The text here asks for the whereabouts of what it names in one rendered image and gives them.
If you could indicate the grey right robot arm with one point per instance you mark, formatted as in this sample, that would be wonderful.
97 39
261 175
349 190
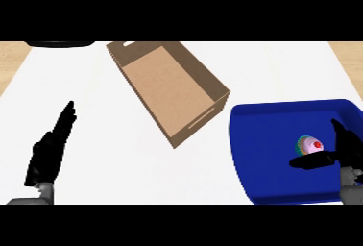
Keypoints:
352 187

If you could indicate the black round object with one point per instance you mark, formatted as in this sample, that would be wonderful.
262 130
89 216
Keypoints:
60 44

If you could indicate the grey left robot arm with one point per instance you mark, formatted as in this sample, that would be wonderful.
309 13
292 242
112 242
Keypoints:
38 194

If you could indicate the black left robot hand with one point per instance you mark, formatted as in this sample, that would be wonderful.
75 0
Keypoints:
50 150

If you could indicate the brown cardboard box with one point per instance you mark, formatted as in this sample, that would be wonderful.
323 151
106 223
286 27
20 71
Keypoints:
171 93

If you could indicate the blue tray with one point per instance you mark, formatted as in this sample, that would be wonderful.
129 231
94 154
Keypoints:
270 150

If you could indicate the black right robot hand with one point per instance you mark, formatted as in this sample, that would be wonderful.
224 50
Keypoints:
349 147

